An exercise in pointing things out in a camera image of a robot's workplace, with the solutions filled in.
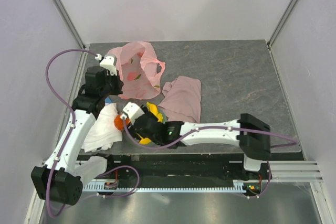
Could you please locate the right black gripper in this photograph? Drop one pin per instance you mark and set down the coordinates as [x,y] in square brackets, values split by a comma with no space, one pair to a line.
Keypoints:
[147,113]

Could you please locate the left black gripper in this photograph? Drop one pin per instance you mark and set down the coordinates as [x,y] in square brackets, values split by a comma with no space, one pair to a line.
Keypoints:
[119,84]

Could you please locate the orange tangerine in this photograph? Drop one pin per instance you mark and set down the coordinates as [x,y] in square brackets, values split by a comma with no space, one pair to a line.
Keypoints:
[119,124]

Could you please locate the pink plastic bag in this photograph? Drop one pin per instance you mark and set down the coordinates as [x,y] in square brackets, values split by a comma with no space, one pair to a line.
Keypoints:
[139,70]

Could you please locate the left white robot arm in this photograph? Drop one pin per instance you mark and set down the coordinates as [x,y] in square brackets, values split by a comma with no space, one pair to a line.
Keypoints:
[60,179]

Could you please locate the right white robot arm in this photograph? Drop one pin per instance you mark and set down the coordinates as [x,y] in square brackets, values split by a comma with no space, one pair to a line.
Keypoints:
[248,133]

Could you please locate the grey-green plate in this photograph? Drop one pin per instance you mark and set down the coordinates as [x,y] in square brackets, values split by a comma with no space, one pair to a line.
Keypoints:
[164,120]

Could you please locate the yellow banana bunch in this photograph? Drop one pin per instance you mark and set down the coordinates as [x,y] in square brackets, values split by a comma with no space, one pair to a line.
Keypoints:
[147,139]

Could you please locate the mauve folded cloth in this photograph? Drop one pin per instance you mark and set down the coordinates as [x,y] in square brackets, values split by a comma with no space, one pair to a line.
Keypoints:
[182,100]

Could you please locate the white cloth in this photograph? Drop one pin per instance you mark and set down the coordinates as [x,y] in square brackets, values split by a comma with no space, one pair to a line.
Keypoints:
[103,133]

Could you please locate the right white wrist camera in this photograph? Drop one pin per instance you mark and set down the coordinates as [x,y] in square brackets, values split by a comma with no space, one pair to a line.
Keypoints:
[132,112]

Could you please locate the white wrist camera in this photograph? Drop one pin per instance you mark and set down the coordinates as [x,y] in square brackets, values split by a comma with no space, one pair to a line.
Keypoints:
[132,112]
[109,62]

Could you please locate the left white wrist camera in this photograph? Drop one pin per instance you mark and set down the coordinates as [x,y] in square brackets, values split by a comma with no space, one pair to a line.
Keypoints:
[109,62]

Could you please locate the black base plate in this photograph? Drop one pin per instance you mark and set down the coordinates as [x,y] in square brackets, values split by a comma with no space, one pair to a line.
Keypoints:
[226,166]

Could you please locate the white slotted cable duct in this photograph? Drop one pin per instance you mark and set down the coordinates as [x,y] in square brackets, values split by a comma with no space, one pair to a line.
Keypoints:
[101,186]

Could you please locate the left aluminium frame post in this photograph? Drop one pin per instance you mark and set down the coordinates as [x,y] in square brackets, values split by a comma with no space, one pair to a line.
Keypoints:
[69,23]

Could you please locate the aluminium frame post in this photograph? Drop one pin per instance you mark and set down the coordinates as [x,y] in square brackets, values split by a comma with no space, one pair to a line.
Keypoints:
[69,23]
[280,25]

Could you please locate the aluminium rail front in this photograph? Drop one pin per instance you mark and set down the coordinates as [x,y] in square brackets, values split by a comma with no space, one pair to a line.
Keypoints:
[296,170]

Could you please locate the right aluminium frame post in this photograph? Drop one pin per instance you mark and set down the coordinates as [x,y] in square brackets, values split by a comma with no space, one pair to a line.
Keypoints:
[280,25]

